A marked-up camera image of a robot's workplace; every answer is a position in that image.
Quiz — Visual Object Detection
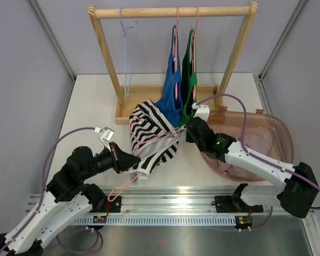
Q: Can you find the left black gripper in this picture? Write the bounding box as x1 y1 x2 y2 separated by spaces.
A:
79 141 141 181

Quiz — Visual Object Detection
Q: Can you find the black white striped tank top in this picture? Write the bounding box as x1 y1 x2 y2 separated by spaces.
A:
129 99 181 180

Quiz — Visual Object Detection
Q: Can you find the pink hanger of striped top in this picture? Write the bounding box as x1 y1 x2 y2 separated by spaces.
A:
107 117 188 202

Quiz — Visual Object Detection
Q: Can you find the mauve pink tank top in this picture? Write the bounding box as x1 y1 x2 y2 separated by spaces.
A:
218 134 271 178

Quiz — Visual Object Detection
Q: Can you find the light blue wire hanger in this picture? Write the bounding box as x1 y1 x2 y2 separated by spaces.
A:
119 7 138 98

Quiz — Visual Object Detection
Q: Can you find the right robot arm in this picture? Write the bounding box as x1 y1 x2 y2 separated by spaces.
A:
186 117 318 219

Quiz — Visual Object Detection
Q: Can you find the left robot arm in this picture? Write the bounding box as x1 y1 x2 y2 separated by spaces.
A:
0 142 140 255

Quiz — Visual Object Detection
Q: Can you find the blue tank top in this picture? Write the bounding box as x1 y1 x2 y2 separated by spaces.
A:
156 39 183 127

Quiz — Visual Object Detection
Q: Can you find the green tank top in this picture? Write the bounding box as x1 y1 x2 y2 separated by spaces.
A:
179 28 197 127

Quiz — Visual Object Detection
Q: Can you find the pink hanger of green top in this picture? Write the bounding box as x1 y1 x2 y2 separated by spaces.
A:
191 6 199 100

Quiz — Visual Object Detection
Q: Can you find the pink hanger of blue top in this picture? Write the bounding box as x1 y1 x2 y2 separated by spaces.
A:
171 6 181 102

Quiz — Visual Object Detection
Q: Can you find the wooden clothes rack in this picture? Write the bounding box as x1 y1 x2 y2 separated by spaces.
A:
87 2 258 125

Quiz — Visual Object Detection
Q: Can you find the translucent pink plastic basin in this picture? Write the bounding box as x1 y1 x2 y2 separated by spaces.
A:
201 107 294 181

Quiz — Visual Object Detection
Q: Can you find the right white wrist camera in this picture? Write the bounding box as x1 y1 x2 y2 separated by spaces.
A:
192 103 210 122

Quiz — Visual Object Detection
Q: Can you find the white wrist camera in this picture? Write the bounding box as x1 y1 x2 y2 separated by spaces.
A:
192 103 210 122
94 126 114 151

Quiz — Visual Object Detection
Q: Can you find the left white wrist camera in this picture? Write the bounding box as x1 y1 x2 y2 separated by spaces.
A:
94 126 114 151

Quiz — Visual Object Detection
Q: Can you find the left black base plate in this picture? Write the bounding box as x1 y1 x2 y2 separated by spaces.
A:
93 196 122 213

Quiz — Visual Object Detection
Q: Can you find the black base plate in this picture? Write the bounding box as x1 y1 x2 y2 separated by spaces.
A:
93 196 122 213
211 196 264 213

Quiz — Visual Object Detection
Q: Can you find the aluminium mounting rail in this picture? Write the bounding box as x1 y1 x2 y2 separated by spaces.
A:
29 185 314 217

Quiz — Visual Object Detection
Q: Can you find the white slotted cable duct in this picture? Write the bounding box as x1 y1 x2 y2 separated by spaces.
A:
72 215 236 226

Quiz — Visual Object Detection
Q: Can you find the right aluminium frame post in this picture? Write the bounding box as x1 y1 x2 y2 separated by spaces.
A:
259 0 309 81

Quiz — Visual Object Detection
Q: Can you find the aluminium frame post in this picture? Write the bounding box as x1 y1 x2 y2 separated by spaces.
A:
259 0 309 81
28 0 77 81

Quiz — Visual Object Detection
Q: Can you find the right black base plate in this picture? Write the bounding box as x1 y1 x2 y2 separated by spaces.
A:
211 196 264 213

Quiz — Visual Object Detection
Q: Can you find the left aluminium frame post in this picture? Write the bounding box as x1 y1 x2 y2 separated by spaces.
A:
28 0 77 81

